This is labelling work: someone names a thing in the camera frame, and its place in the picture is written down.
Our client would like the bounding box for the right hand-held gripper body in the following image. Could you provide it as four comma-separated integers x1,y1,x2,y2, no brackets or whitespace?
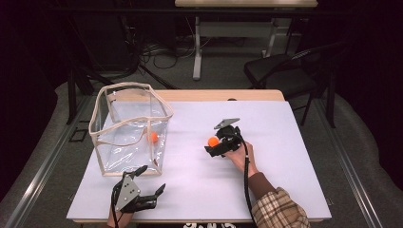
212,117,244,157

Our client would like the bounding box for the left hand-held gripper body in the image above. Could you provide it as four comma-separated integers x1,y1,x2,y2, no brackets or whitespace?
110,172,158,214

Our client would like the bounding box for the clear bag with beige trim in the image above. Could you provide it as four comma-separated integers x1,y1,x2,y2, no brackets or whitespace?
87,81,175,178

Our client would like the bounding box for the person's right hand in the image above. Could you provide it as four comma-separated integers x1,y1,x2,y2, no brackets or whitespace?
224,141,260,179

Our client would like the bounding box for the person's left hand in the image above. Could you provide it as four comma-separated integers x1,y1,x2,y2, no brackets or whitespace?
106,210,135,228

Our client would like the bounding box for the white table mat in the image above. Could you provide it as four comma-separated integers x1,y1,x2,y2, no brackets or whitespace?
66,100,333,220

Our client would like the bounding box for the black folding chair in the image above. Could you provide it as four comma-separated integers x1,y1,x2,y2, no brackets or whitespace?
243,41,351,128

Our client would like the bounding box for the black metal stand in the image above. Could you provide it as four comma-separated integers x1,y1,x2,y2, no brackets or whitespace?
66,60,106,125

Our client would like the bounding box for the white-legged desk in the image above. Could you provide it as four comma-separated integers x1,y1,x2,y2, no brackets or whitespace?
174,0,319,82

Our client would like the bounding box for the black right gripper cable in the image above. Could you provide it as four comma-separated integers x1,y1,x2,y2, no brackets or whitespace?
234,132,257,226

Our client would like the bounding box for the metal floor rail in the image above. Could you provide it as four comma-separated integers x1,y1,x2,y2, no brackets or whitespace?
4,94,93,228
315,98,385,228

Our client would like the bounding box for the bundle of floor cables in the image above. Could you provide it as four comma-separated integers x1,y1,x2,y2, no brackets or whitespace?
123,15,210,71

